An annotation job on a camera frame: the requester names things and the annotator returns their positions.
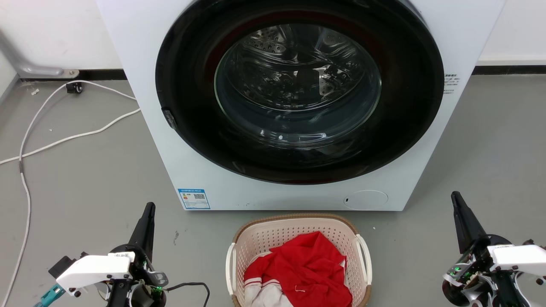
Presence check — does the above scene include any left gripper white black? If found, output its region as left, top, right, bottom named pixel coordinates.
left=55, top=203, right=169, bottom=307

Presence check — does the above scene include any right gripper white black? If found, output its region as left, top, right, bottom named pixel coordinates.
left=442, top=191, right=546, bottom=307

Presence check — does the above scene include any beige perforated laundry basket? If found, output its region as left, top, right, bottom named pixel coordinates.
left=225, top=213, right=373, bottom=307

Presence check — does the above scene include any blue energy label sticker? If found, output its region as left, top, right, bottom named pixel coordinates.
left=177, top=188, right=211, bottom=210

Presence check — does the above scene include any round white filter cover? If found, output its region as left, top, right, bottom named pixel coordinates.
left=343, top=190, right=389, bottom=211

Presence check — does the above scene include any teal connector piece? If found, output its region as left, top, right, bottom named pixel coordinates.
left=33, top=284, right=66, bottom=307

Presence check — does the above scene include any black round washer door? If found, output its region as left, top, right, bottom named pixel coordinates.
left=155, top=0, right=445, bottom=185

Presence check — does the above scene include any white garment with red stripes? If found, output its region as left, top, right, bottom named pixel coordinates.
left=244, top=276, right=295, bottom=307

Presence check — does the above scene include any small grey text sticker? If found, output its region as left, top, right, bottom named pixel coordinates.
left=443, top=73, right=461, bottom=95

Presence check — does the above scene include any white front-load washing machine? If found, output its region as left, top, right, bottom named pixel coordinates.
left=96, top=0, right=507, bottom=211

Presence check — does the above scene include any grey drain pipe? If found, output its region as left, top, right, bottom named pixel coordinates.
left=0, top=29, right=80, bottom=79

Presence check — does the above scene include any steel washer drum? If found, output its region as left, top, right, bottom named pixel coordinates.
left=215, top=23, right=382, bottom=150

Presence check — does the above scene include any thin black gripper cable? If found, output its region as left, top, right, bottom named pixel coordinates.
left=164, top=281, right=211, bottom=307

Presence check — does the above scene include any thick white power cable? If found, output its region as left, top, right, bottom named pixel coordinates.
left=0, top=107, right=142, bottom=166

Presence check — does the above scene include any thin white cable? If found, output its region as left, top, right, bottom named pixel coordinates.
left=0, top=80, right=137, bottom=307

